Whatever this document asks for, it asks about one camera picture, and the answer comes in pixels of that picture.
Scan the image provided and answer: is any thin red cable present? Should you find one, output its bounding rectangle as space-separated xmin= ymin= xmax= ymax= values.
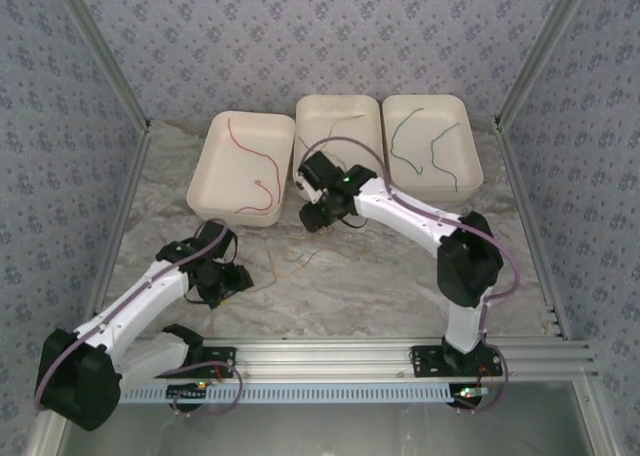
xmin=227 ymin=118 xmax=281 ymax=200
xmin=234 ymin=178 xmax=277 ymax=215

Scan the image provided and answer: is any cream rectangular tray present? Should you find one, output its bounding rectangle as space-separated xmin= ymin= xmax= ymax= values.
xmin=291 ymin=94 xmax=384 ymax=202
xmin=381 ymin=93 xmax=485 ymax=208
xmin=185 ymin=110 xmax=296 ymax=229

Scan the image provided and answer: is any small circuit board with LED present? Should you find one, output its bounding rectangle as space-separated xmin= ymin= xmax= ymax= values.
xmin=166 ymin=381 xmax=210 ymax=401
xmin=452 ymin=384 xmax=490 ymax=400

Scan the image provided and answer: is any grey metal panel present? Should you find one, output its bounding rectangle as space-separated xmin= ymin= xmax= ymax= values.
xmin=29 ymin=379 xmax=619 ymax=456

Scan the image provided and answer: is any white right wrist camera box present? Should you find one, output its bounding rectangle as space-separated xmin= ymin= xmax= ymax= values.
xmin=294 ymin=168 xmax=326 ymax=203

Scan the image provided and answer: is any black left gripper wire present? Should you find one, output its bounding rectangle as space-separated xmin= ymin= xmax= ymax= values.
xmin=183 ymin=283 xmax=209 ymax=306

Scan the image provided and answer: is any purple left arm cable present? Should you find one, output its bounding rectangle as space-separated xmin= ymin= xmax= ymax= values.
xmin=32 ymin=219 xmax=245 ymax=420

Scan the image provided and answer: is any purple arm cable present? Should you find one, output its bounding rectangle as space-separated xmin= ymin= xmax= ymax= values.
xmin=32 ymin=219 xmax=245 ymax=420
xmin=299 ymin=135 xmax=524 ymax=415

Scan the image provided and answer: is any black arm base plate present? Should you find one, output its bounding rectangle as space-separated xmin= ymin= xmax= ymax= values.
xmin=410 ymin=344 xmax=504 ymax=377
xmin=154 ymin=346 xmax=237 ymax=379

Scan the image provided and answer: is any aluminium side rail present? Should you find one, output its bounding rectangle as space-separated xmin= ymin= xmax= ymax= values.
xmin=77 ymin=125 xmax=154 ymax=345

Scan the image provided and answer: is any aluminium mounting rail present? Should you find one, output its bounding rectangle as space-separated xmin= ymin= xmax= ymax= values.
xmin=54 ymin=339 xmax=599 ymax=381

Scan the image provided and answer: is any grey slotted cable duct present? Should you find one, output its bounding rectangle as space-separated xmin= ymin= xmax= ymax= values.
xmin=119 ymin=381 xmax=489 ymax=406

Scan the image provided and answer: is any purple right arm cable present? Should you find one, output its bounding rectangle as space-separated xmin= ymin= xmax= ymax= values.
xmin=299 ymin=135 xmax=524 ymax=415

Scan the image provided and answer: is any aluminium frame post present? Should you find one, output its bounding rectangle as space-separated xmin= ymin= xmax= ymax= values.
xmin=493 ymin=0 xmax=599 ymax=130
xmin=52 ymin=0 xmax=153 ymax=133

